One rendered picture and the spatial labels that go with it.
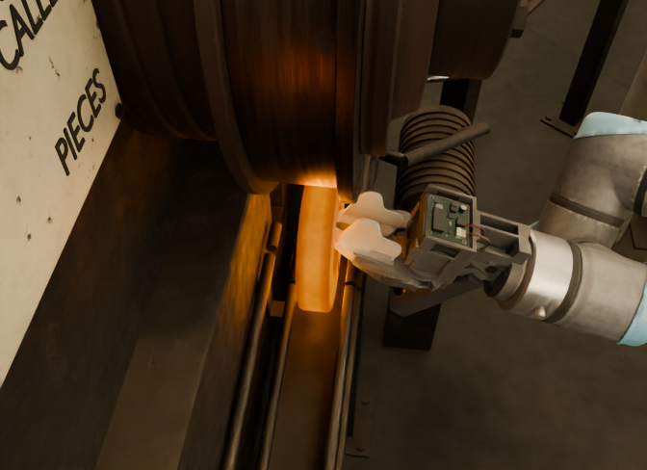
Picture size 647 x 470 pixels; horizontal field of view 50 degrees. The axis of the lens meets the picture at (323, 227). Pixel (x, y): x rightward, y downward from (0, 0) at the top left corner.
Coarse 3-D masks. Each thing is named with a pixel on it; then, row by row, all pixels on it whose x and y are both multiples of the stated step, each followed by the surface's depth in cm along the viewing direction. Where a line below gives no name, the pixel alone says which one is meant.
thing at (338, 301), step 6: (348, 204) 88; (342, 258) 83; (342, 264) 82; (342, 270) 82; (342, 276) 81; (342, 282) 81; (342, 288) 80; (336, 294) 80; (342, 294) 80; (336, 300) 79; (342, 300) 79; (336, 306) 79
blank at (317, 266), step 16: (304, 192) 68; (320, 192) 68; (336, 192) 68; (304, 208) 67; (320, 208) 67; (336, 208) 69; (304, 224) 67; (320, 224) 67; (304, 240) 67; (320, 240) 66; (304, 256) 67; (320, 256) 67; (336, 256) 77; (304, 272) 67; (320, 272) 67; (336, 272) 77; (304, 288) 68; (320, 288) 68; (336, 288) 79; (304, 304) 71; (320, 304) 70
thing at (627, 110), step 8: (640, 64) 134; (640, 72) 133; (640, 80) 133; (632, 88) 137; (640, 88) 134; (632, 96) 137; (640, 96) 134; (624, 104) 141; (632, 104) 137; (640, 104) 135; (624, 112) 140; (632, 112) 138; (640, 112) 136; (632, 216) 160; (624, 224) 161; (616, 240) 165
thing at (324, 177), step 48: (240, 0) 32; (288, 0) 31; (336, 0) 31; (240, 48) 34; (288, 48) 33; (336, 48) 32; (240, 96) 36; (288, 96) 36; (336, 96) 34; (288, 144) 40; (336, 144) 37
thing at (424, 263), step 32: (448, 192) 71; (416, 224) 72; (448, 224) 68; (480, 224) 69; (512, 224) 71; (416, 256) 69; (448, 256) 68; (480, 256) 70; (512, 256) 70; (512, 288) 71
